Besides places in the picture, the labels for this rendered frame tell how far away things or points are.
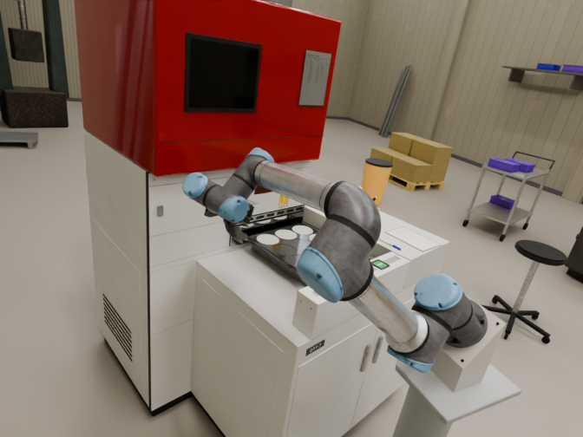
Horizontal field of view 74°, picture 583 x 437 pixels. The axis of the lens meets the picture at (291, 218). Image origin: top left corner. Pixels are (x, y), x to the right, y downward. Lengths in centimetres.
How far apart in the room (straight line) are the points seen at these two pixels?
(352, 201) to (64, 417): 179
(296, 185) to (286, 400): 79
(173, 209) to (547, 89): 789
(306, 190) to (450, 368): 70
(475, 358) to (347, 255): 63
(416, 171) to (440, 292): 511
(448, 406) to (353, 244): 65
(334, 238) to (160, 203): 85
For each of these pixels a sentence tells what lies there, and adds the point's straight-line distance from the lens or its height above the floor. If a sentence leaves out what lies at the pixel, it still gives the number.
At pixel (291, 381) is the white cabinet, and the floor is 67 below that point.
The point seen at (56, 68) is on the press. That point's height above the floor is 94.
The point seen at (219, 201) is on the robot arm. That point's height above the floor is 127.
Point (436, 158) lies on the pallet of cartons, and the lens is 642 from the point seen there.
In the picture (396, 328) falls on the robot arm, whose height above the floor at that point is 110.
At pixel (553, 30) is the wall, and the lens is 894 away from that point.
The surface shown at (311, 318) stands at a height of 90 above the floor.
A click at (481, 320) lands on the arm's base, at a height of 103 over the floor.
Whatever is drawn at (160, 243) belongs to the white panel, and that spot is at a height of 94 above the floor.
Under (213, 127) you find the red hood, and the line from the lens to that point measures 144.
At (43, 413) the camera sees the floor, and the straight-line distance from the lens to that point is 229.
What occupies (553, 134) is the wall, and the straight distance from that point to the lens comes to 854.
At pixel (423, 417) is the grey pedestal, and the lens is 145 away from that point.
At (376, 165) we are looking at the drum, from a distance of 500.
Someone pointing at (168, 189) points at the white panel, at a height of 115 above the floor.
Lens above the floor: 166
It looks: 23 degrees down
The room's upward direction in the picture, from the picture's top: 8 degrees clockwise
